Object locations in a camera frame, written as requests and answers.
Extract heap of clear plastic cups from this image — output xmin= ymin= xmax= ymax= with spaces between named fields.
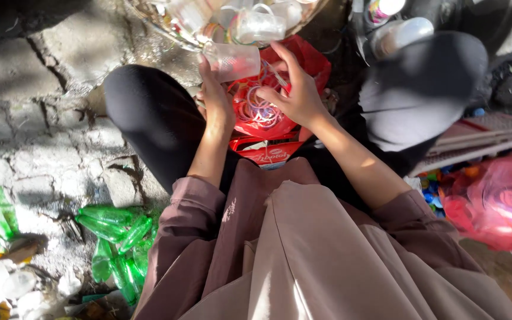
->
xmin=148 ymin=0 xmax=320 ymax=48

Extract pink label plastic bottle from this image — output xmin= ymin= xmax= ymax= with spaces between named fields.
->
xmin=367 ymin=0 xmax=406 ymax=25

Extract person's black trousers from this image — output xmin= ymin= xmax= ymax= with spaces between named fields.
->
xmin=103 ymin=30 xmax=490 ymax=215

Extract red plastic bag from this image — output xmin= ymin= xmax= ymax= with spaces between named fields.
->
xmin=227 ymin=35 xmax=332 ymax=140

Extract heap of mixed plastic litter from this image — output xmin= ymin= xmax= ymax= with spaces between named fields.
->
xmin=0 ymin=235 xmax=84 ymax=320

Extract heap of green plastic bottles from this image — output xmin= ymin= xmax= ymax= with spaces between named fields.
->
xmin=75 ymin=204 xmax=160 ymax=306

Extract person's right hand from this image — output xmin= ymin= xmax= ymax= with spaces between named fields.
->
xmin=256 ymin=41 xmax=329 ymax=130

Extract clear plastic cup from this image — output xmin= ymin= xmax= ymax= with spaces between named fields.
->
xmin=202 ymin=42 xmax=262 ymax=84

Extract white plastic bottle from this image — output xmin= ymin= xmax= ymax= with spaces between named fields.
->
xmin=371 ymin=17 xmax=435 ymax=59

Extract red bag of bottle caps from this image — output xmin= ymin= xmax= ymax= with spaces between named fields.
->
xmin=442 ymin=142 xmax=512 ymax=252

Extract pile of coloured bottle caps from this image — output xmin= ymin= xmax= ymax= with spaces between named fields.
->
xmin=418 ymin=164 xmax=462 ymax=219

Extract person's left hand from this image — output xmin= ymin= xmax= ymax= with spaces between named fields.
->
xmin=196 ymin=54 xmax=237 ymax=132

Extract red printed snack packet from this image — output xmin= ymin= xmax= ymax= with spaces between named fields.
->
xmin=229 ymin=133 xmax=306 ymax=171

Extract woven basket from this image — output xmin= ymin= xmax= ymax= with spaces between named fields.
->
xmin=124 ymin=0 xmax=329 ymax=53

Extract person's brown top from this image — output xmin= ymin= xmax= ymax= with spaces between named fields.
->
xmin=132 ymin=156 xmax=512 ymax=320

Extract heap of coloured plastic rings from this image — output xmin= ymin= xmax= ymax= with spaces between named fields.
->
xmin=236 ymin=61 xmax=290 ymax=130

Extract white plastic crate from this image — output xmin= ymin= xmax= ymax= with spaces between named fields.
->
xmin=409 ymin=111 xmax=512 ymax=177

